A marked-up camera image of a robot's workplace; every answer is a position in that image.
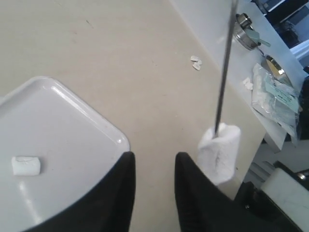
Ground white side shelf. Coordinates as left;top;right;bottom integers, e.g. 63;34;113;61
171;0;307;153

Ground white marshmallow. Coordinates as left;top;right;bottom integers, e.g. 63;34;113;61
197;123;241;186
11;156;41;176

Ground white plastic tray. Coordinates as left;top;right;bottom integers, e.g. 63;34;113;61
0;77;130;232

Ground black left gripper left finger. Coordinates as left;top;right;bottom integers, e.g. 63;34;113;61
29;151;135;232

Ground clear plastic marshmallow bag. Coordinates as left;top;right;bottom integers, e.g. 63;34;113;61
252;63;300;145

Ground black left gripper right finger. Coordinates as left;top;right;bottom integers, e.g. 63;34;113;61
175;151;302;232

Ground white marshmallow top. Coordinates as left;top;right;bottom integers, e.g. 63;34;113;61
11;156;41;176

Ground thin metal skewer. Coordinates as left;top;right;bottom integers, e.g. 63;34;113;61
214;0;239;138

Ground white crumb on shelf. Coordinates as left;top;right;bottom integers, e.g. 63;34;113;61
242;78;253;91

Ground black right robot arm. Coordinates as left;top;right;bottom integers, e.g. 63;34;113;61
235;166;309;232

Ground white marshmallow crumbs on table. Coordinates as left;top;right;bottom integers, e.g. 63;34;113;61
190;56;202;71

